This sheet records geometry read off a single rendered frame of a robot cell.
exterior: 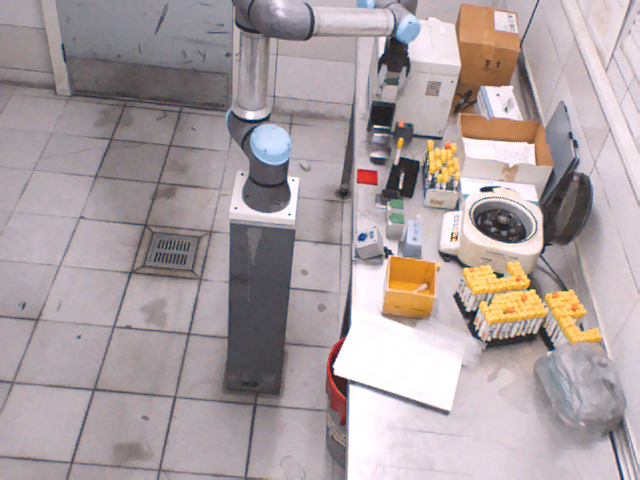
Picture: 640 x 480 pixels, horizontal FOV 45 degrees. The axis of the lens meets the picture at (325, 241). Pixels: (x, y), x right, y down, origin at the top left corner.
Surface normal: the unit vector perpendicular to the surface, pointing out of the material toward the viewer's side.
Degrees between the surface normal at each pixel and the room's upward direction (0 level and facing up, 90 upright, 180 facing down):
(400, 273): 90
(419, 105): 90
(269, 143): 8
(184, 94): 91
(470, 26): 2
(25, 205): 0
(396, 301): 90
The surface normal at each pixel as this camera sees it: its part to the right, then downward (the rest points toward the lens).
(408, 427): 0.10, -0.71
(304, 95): -0.04, 0.69
